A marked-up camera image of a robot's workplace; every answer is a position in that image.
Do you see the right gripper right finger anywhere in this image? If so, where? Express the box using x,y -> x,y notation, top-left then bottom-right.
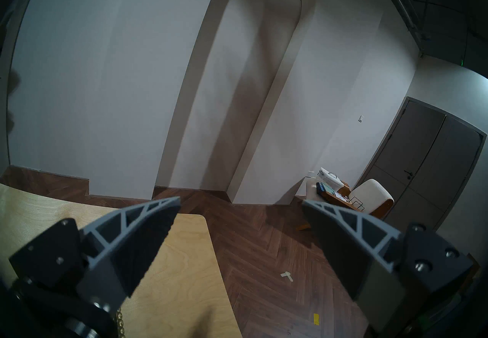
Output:
302,199 -> 474,332

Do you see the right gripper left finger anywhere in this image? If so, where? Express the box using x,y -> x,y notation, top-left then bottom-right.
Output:
8,196 -> 181,313

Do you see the light wooden table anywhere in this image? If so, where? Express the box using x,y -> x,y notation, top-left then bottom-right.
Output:
0,184 -> 242,338

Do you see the cream wooden armchair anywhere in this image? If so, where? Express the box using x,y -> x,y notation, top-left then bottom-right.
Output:
295,178 -> 394,232

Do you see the grey double door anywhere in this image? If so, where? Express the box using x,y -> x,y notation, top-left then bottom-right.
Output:
353,96 -> 487,233

